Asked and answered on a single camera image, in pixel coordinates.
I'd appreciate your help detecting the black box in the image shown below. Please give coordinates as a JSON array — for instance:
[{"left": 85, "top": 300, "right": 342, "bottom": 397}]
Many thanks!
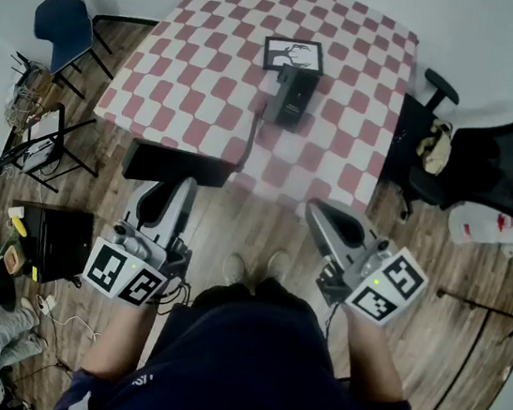
[
  {"left": 269, "top": 62, "right": 323, "bottom": 136},
  {"left": 2, "top": 198, "right": 98, "bottom": 290}
]

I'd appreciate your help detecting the yellow object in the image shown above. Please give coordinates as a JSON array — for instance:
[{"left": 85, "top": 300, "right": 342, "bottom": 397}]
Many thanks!
[{"left": 8, "top": 216, "right": 31, "bottom": 239}]

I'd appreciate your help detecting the person's dark blue shirt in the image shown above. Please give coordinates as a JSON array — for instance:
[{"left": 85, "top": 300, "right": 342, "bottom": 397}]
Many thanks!
[{"left": 45, "top": 251, "right": 461, "bottom": 410}]

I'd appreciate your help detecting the white plastic bag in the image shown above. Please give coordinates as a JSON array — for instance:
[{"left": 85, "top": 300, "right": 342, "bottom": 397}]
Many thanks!
[{"left": 444, "top": 202, "right": 513, "bottom": 258}]

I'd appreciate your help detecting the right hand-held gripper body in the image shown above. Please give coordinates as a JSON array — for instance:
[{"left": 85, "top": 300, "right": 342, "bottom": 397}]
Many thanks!
[{"left": 311, "top": 230, "right": 434, "bottom": 331}]

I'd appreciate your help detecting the blue chair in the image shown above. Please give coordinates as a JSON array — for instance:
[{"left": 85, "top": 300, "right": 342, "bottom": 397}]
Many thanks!
[{"left": 23, "top": 0, "right": 125, "bottom": 104}]

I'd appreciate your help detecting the person's left forearm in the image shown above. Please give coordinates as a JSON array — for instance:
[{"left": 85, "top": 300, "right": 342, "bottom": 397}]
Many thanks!
[{"left": 78, "top": 292, "right": 158, "bottom": 387}]

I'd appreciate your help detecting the tangle of cables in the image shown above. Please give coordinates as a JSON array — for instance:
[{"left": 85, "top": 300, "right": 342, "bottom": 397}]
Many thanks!
[{"left": 1, "top": 69, "right": 53, "bottom": 135}]

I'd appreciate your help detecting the tan orange object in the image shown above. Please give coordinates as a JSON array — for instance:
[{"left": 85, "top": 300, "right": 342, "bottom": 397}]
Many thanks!
[{"left": 0, "top": 244, "right": 27, "bottom": 276}]

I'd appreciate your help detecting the black tripod rod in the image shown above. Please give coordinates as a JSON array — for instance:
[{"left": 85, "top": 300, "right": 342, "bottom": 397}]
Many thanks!
[{"left": 431, "top": 285, "right": 513, "bottom": 331}]

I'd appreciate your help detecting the black router with antennas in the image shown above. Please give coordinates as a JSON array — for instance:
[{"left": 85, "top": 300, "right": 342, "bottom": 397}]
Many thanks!
[{"left": 8, "top": 50, "right": 38, "bottom": 80}]

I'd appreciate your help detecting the black bar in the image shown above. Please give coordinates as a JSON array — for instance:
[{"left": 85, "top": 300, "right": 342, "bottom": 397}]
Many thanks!
[{"left": 120, "top": 136, "right": 242, "bottom": 195}]

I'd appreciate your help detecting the white charger with cable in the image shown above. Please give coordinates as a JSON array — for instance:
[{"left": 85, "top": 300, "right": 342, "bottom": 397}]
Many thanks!
[{"left": 32, "top": 292, "right": 105, "bottom": 343}]

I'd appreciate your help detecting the beige cloth bag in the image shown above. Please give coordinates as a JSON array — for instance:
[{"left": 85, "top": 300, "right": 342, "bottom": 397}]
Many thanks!
[{"left": 413, "top": 116, "right": 457, "bottom": 178}]

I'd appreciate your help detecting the person's right forearm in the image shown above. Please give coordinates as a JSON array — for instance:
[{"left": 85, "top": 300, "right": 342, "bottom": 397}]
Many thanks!
[{"left": 336, "top": 306, "right": 415, "bottom": 405}]

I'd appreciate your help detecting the black framed antler picture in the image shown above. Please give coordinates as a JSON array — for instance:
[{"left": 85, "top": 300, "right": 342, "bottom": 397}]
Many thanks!
[{"left": 260, "top": 34, "right": 329, "bottom": 79}]

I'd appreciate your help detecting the black mesh office chair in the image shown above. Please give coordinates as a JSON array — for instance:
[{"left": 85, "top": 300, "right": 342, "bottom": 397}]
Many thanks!
[{"left": 375, "top": 63, "right": 513, "bottom": 236}]

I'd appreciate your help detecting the red white checkered tablecloth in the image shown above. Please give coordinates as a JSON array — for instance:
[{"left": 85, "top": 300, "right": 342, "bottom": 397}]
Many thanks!
[{"left": 83, "top": 0, "right": 428, "bottom": 229}]

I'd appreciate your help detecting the black metal stand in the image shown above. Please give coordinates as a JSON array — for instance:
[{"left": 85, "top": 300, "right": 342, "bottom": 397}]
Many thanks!
[{"left": 0, "top": 94, "right": 109, "bottom": 200}]

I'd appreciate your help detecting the silver laptop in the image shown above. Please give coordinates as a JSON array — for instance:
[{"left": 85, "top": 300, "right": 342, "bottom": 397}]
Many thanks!
[{"left": 19, "top": 135, "right": 56, "bottom": 176}]

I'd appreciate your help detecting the black cable loop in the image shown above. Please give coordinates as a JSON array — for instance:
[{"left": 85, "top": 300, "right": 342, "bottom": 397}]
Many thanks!
[{"left": 234, "top": 98, "right": 269, "bottom": 175}]

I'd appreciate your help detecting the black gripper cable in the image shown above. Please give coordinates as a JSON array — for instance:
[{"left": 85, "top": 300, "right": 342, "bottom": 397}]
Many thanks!
[
  {"left": 322, "top": 299, "right": 343, "bottom": 341},
  {"left": 145, "top": 274, "right": 195, "bottom": 320}
]

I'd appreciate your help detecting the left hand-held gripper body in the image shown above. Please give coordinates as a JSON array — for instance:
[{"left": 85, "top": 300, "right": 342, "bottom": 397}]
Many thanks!
[{"left": 79, "top": 216, "right": 196, "bottom": 314}]

